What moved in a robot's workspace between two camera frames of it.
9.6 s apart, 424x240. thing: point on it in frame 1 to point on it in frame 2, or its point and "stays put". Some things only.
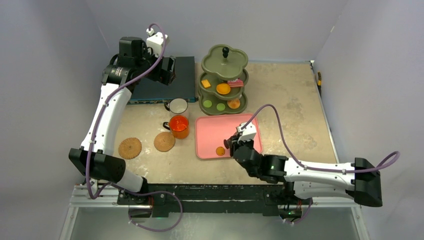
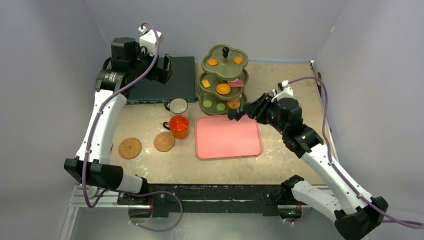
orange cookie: [220, 151] to [238, 60]
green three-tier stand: [221, 83] stays put
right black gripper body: [232, 145] to [259, 108]
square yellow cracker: [206, 83] stays put
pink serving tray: [211, 130] stays put
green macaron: [220, 107] stays put
